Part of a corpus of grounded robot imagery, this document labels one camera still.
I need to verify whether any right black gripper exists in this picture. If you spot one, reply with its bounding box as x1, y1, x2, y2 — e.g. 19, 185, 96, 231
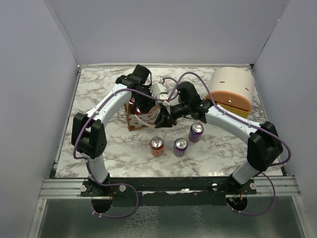
155, 102, 191, 128

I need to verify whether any watermelon canvas tote bag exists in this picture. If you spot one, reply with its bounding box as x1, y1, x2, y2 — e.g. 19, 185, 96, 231
124, 102, 160, 131

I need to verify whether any red cola can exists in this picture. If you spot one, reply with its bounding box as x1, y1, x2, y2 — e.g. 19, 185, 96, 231
150, 137, 164, 157
135, 107, 143, 115

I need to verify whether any red cola can front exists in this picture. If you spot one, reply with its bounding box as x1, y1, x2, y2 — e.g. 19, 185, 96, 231
135, 107, 143, 115

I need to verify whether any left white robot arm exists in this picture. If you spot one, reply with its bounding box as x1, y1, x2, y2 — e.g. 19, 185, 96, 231
71, 65, 168, 196

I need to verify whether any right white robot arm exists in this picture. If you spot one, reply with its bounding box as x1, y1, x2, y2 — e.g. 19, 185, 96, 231
155, 81, 283, 194

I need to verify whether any purple can near centre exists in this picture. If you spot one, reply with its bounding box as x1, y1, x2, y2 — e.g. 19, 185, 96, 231
173, 138, 188, 157

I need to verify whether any purple can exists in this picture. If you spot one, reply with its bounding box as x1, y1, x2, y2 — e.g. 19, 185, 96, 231
188, 122, 204, 143
173, 138, 188, 157

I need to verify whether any purple can near right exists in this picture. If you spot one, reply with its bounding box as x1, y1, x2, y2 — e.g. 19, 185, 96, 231
188, 122, 204, 143

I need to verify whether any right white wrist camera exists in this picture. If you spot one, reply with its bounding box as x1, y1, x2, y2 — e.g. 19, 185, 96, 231
161, 100, 171, 114

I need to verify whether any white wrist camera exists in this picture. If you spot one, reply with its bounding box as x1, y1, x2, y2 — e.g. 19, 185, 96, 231
149, 83, 169, 101
161, 100, 171, 114

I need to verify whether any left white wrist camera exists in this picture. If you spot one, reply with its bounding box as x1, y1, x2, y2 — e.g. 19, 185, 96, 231
149, 83, 169, 101

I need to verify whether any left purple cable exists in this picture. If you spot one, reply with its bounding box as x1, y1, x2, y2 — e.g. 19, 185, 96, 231
73, 77, 179, 219

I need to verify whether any purple cable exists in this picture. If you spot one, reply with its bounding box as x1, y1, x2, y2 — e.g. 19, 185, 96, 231
73, 77, 179, 219
165, 71, 291, 216

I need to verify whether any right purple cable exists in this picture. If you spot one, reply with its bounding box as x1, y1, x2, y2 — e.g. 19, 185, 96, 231
165, 71, 291, 216

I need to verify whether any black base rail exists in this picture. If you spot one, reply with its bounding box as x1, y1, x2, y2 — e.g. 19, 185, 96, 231
80, 177, 257, 207

